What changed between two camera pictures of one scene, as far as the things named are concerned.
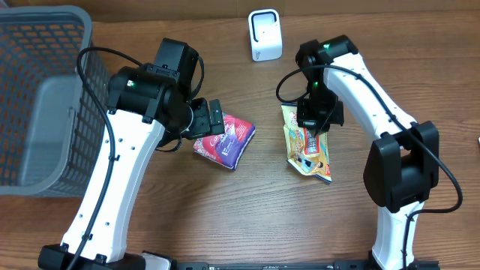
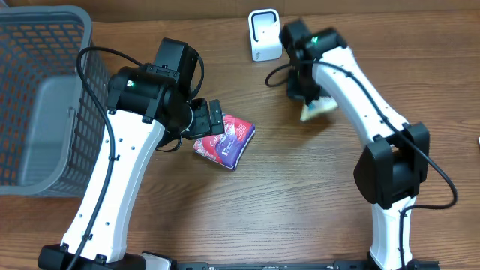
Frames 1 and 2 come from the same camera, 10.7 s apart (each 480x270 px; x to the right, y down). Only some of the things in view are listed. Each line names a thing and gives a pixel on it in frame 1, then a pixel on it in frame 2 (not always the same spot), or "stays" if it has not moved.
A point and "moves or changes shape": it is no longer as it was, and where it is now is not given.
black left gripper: [205, 127] stays
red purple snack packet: [226, 149] stays
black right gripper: [318, 124] → [295, 91]
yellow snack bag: [307, 153] moves or changes shape
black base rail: [339, 265] stays
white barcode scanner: [265, 34] stays
